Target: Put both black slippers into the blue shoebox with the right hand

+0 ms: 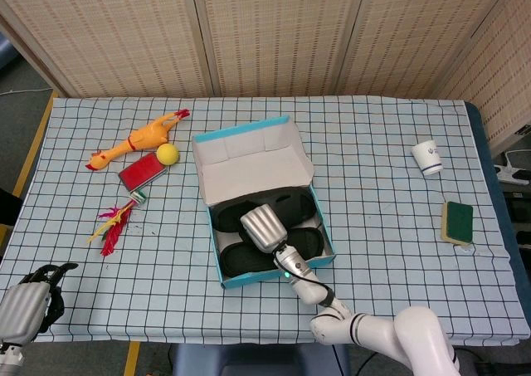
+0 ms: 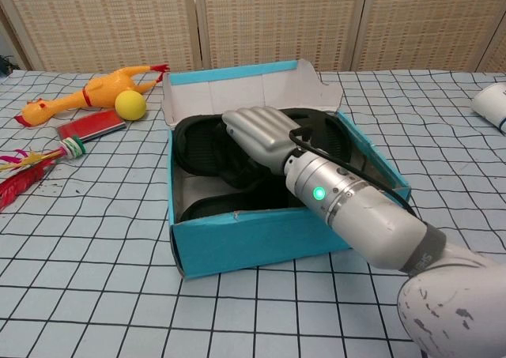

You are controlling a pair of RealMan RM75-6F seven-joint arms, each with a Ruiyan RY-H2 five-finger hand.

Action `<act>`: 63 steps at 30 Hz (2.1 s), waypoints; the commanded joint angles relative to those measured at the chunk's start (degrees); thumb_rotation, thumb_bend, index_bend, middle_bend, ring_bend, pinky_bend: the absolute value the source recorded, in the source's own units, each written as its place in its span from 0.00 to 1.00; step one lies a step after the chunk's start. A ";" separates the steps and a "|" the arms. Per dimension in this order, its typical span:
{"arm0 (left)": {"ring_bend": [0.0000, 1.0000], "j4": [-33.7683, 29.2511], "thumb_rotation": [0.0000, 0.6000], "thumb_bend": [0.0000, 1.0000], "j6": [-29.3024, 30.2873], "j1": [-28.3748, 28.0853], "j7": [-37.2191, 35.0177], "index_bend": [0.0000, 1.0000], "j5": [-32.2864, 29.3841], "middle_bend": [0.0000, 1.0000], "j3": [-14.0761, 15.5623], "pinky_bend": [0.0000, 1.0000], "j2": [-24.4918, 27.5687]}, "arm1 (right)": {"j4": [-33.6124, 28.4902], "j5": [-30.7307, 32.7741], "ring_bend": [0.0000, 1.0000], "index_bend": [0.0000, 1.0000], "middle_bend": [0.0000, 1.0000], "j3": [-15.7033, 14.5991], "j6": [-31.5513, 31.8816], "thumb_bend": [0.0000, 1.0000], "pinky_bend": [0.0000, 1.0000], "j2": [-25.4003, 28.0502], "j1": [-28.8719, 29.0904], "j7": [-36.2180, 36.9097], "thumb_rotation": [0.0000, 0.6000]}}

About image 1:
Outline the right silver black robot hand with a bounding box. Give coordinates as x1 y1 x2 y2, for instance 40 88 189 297
239 203 288 254

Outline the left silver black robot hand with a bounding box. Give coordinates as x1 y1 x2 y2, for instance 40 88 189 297
0 262 79 346

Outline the black rubber slipper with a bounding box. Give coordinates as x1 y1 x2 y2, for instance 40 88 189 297
218 225 325 278
214 188 317 235

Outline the blue white cardboard shoe box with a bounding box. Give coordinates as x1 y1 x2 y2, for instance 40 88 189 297
190 115 335 290

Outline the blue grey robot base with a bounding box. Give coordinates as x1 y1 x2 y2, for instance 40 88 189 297
172 343 352 376

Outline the black object at table side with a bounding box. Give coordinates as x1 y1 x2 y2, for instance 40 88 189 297
0 188 22 227

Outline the red yellow feather shuttlecock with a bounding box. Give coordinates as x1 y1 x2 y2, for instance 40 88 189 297
85 189 149 257

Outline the yellow foam ball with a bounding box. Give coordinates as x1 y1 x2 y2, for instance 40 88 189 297
156 143 180 168

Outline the blue checked tablecloth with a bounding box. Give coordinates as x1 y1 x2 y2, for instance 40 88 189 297
0 95 524 348

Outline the red flat box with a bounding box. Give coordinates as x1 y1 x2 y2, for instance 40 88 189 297
118 152 168 186

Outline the yellow rubber chicken toy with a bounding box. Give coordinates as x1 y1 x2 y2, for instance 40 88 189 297
85 108 191 172

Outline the white paper cup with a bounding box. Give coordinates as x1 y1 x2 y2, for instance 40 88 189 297
411 139 444 177

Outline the bamboo folding screen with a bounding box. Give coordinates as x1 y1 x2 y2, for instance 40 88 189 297
0 0 531 155

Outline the green yellow sponge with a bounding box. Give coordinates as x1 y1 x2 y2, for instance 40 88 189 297
440 201 475 244

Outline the white floor device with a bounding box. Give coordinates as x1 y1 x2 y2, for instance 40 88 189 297
493 149 531 185

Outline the black floor equipment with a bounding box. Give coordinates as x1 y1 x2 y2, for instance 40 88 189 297
504 184 531 230

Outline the blue grey background object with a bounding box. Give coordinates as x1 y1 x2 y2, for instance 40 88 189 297
0 31 17 72

